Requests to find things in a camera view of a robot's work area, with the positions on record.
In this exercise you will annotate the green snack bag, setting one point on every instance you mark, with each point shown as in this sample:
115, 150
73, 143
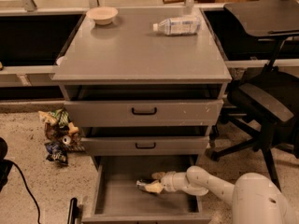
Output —
56, 117

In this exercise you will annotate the grey drawer cabinet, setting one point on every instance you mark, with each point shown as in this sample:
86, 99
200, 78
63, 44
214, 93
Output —
129, 53

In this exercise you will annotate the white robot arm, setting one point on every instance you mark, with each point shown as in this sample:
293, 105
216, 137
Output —
254, 198

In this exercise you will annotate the blue snack bag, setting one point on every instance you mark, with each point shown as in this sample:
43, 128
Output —
56, 152

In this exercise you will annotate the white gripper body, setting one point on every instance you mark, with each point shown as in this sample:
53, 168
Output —
168, 181

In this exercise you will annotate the black device at left edge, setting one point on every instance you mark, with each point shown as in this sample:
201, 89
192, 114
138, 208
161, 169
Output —
5, 165

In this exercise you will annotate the beige bowl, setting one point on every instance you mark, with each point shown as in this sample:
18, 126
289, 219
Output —
102, 15

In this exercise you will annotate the black office chair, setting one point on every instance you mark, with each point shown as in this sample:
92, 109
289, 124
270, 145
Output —
270, 97

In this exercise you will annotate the grey top drawer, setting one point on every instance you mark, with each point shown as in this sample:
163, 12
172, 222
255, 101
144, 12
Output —
97, 106

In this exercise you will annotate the clear plastic water bottle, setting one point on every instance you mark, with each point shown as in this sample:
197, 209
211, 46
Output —
187, 25

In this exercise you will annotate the black post at bottom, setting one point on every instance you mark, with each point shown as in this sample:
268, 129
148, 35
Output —
73, 211

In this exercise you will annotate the grey bottom drawer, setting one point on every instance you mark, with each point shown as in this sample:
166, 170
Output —
119, 201

